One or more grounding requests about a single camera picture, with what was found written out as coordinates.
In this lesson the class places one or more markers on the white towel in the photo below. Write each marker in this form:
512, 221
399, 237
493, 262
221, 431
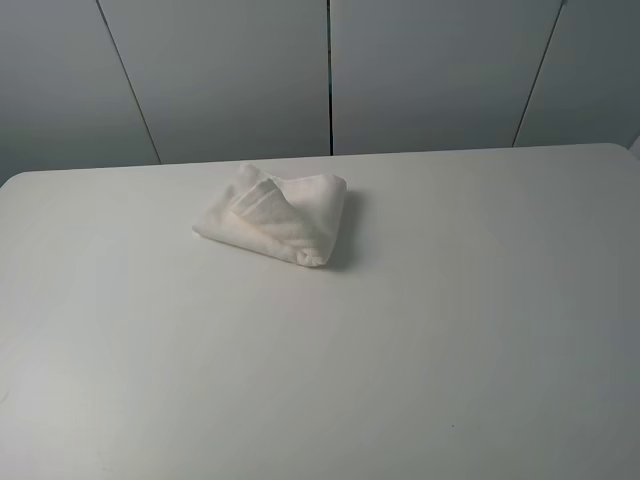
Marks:
295, 220

